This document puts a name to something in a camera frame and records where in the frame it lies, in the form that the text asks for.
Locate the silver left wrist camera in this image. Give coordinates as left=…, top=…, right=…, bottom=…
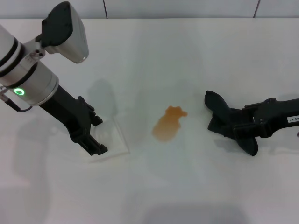
left=41, top=1, right=90, bottom=64

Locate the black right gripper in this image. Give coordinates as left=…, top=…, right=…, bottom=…
left=233, top=98, right=299, bottom=141

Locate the dark blue rag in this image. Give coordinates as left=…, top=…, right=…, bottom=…
left=204, top=90, right=259, bottom=157

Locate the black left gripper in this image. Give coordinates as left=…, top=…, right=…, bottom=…
left=39, top=84, right=109, bottom=157

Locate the brown water stain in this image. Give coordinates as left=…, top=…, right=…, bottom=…
left=151, top=105, right=188, bottom=143

